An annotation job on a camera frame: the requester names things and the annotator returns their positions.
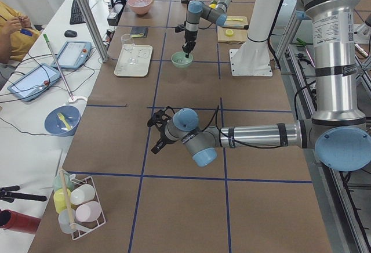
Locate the white wire cup rack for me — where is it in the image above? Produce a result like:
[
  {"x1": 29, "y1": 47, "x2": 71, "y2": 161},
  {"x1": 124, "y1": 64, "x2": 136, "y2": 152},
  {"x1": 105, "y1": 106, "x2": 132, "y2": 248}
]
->
[{"x1": 53, "y1": 169, "x2": 107, "y2": 240}]

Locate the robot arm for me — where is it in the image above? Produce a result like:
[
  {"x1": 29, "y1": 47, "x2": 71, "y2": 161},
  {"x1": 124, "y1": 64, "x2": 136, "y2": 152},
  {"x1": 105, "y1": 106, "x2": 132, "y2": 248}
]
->
[
  {"x1": 147, "y1": 0, "x2": 370, "y2": 172},
  {"x1": 177, "y1": 0, "x2": 232, "y2": 58}
]

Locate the clear glass beaker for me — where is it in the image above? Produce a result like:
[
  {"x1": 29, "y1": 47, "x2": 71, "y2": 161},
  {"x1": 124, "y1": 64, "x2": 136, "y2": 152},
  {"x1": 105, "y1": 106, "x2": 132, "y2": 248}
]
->
[{"x1": 121, "y1": 34, "x2": 135, "y2": 52}]

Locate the black keyboard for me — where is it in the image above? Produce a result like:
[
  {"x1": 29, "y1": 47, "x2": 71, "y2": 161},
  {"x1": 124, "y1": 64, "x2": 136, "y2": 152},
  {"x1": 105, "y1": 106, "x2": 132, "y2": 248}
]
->
[{"x1": 70, "y1": 0, "x2": 85, "y2": 25}]

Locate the yellow plastic knife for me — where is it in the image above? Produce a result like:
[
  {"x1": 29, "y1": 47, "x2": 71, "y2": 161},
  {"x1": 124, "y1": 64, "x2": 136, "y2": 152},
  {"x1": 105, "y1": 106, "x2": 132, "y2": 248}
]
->
[{"x1": 227, "y1": 17, "x2": 244, "y2": 21}]

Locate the person in yellow shirt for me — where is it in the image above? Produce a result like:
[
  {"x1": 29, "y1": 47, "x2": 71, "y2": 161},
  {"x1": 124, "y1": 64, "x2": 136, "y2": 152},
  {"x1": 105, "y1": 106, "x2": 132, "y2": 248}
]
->
[{"x1": 1, "y1": 2, "x2": 41, "y2": 64}]

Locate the red cylinder bottle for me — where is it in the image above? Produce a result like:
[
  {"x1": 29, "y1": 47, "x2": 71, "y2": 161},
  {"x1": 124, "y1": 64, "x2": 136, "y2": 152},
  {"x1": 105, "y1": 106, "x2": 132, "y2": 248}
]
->
[{"x1": 1, "y1": 209, "x2": 41, "y2": 234}]

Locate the lemon half slice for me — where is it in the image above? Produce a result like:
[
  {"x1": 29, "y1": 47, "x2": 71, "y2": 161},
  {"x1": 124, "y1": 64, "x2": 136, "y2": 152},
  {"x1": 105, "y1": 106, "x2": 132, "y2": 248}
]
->
[{"x1": 225, "y1": 29, "x2": 234, "y2": 37}]

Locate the aluminium frame post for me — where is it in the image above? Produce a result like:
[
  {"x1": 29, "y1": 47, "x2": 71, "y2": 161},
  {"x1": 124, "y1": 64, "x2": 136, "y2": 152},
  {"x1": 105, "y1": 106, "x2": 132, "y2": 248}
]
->
[{"x1": 77, "y1": 0, "x2": 108, "y2": 63}]

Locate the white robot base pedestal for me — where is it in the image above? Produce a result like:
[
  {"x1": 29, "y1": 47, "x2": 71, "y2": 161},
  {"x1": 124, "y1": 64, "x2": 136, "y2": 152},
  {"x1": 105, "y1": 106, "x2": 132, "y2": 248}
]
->
[{"x1": 230, "y1": 0, "x2": 281, "y2": 77}]

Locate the cream bear serving tray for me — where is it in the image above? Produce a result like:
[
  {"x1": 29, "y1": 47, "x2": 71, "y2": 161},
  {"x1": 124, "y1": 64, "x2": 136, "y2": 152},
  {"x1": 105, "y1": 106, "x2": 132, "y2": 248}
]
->
[{"x1": 114, "y1": 45, "x2": 153, "y2": 77}]

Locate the blue bowl with fork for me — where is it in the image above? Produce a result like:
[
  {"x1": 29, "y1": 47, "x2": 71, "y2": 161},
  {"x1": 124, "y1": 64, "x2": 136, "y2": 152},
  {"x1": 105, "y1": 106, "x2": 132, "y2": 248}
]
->
[{"x1": 44, "y1": 105, "x2": 81, "y2": 137}]

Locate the yellow lemon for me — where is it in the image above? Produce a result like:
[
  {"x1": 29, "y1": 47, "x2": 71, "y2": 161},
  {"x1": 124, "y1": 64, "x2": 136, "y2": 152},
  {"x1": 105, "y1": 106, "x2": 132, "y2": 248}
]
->
[{"x1": 209, "y1": 3, "x2": 217, "y2": 9}]

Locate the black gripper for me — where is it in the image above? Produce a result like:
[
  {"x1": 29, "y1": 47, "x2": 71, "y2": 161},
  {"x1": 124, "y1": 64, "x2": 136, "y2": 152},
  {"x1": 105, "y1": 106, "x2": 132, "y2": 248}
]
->
[
  {"x1": 147, "y1": 106, "x2": 174, "y2": 153},
  {"x1": 183, "y1": 30, "x2": 198, "y2": 59}
]

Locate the pink bowl of ice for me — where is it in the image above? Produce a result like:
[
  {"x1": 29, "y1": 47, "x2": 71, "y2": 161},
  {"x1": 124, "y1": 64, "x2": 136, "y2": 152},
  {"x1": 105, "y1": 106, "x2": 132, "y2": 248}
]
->
[{"x1": 128, "y1": 0, "x2": 154, "y2": 15}]

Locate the light green ceramic bowl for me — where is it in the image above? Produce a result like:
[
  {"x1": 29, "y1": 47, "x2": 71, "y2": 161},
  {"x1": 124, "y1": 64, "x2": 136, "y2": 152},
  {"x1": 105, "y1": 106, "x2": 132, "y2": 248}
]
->
[{"x1": 171, "y1": 51, "x2": 194, "y2": 68}]

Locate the wooden cutting board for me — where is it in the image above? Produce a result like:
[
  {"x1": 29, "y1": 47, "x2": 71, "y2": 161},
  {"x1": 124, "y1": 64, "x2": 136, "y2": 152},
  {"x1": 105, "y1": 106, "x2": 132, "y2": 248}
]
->
[{"x1": 217, "y1": 16, "x2": 249, "y2": 43}]

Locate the blue teach pendant tablet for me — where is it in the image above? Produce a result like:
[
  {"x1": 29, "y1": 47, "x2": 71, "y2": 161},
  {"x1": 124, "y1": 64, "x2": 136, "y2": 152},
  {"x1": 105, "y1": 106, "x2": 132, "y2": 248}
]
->
[{"x1": 7, "y1": 63, "x2": 61, "y2": 102}]

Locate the grey folded cloth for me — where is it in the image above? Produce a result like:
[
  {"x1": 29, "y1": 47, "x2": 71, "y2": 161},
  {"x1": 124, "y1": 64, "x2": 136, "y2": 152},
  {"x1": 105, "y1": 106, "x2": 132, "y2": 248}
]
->
[{"x1": 130, "y1": 26, "x2": 148, "y2": 38}]

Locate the black computer mouse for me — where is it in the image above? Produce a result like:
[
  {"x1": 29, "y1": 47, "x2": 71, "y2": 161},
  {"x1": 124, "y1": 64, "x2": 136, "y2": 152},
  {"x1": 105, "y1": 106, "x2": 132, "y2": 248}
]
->
[{"x1": 64, "y1": 30, "x2": 78, "y2": 38}]

